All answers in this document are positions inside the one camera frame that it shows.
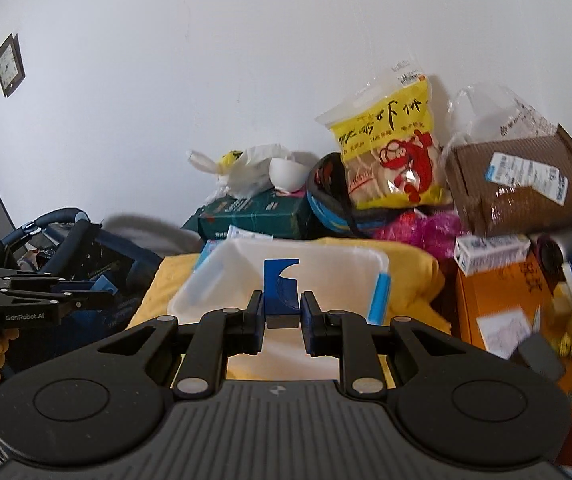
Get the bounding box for blue toy block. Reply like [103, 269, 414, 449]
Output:
[263, 258, 300, 316]

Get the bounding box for white plastic storage bin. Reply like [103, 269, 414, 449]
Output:
[165, 238, 391, 362]

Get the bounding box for yellow cloth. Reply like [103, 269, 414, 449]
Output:
[129, 237, 452, 380]

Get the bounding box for light blue card box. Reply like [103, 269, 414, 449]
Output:
[193, 240, 224, 271]

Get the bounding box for white sachet packet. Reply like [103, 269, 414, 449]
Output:
[226, 226, 274, 240]

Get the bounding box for dark green tissue pack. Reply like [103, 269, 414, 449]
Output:
[183, 190, 317, 240]

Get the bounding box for magenta plastic bag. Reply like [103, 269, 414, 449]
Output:
[373, 209, 467, 260]

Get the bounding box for blue black helmet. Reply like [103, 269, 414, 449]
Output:
[305, 152, 404, 238]

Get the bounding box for small white milk carton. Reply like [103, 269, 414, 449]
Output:
[454, 235, 531, 276]

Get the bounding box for orange cardboard box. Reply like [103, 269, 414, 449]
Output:
[456, 255, 572, 466]

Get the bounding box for white plastic bag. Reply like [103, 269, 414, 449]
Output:
[187, 144, 295, 204]

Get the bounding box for white ceramic bowl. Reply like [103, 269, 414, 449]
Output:
[269, 158, 310, 193]

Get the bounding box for yellow shrimp cracker bag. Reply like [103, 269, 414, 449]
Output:
[316, 61, 450, 210]

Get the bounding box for brown cardboard parcel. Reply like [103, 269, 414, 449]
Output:
[445, 127, 572, 237]

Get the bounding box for clear plastic bag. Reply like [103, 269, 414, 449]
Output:
[446, 84, 557, 146]

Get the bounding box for wall clock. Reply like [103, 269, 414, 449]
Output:
[0, 35, 26, 96]

